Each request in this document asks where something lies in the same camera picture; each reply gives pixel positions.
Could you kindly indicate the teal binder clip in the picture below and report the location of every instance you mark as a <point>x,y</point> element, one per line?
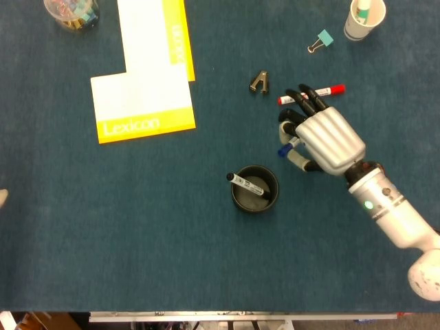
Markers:
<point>325,37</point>

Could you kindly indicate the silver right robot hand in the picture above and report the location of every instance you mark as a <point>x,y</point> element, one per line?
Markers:
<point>330,137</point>

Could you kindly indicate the blue-capped white marker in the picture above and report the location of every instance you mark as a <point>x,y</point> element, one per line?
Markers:
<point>284,150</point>

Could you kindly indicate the white glue stick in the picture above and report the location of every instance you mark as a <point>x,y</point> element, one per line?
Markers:
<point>362,12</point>

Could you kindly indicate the yellow Lexicon notepad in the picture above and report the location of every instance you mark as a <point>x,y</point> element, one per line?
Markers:
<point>137,99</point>
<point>144,34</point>

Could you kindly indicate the black round pen cup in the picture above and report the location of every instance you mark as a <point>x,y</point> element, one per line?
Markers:
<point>254,207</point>

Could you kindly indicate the black-capped white marker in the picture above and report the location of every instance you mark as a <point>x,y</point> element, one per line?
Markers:
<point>247,184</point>

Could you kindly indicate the red-capped white marker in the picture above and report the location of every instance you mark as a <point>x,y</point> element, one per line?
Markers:
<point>335,90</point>

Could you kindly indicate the white paper cup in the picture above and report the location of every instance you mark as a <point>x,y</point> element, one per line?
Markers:
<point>355,30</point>

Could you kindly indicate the blue felt table mat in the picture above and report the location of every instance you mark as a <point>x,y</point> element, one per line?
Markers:
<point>137,240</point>

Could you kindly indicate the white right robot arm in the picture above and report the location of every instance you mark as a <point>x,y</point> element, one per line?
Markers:
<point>388,206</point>

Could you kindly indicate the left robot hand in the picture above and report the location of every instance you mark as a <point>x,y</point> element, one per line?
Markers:
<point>2,197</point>

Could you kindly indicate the clear jar of binder clips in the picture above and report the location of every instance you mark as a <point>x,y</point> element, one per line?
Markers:
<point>72,17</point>

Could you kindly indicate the metal table frame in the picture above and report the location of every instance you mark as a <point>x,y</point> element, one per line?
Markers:
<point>240,316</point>

